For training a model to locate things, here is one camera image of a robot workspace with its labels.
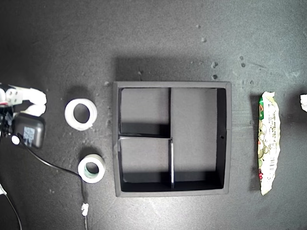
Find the large white tape roll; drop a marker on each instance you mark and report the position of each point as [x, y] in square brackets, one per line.
[69, 118]

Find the green white snack bar wrapper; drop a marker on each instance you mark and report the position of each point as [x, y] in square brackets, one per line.
[268, 134]

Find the small white tape roll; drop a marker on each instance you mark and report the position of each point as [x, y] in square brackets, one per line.
[81, 172]

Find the black tray with wells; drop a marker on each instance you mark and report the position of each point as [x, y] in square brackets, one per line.
[194, 134]

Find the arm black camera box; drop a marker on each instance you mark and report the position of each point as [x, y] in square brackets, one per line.
[36, 127]

